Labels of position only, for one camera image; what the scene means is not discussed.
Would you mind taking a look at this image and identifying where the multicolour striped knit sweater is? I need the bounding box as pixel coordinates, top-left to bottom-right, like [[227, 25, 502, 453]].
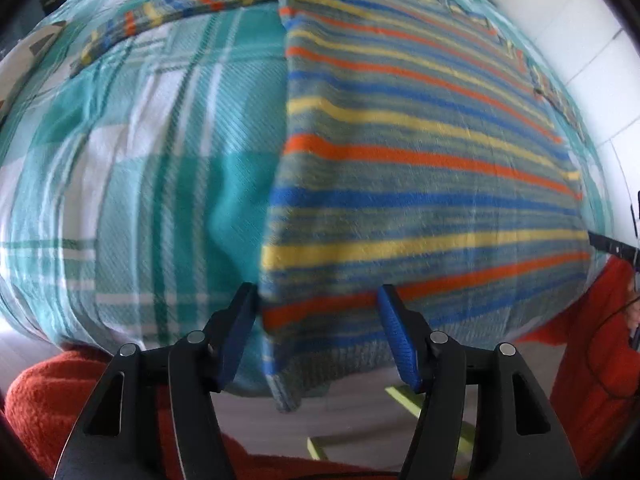
[[75, 0, 590, 411]]

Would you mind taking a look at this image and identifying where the yellow-green floor tape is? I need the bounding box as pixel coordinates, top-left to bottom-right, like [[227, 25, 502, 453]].
[[305, 383, 476, 463]]

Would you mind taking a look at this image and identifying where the teal white plaid bedspread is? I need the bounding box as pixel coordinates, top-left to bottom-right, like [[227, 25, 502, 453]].
[[1, 0, 612, 396]]

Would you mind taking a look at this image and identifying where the white patterned throw pillow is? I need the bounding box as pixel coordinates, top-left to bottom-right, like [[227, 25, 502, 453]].
[[0, 21, 66, 122]]

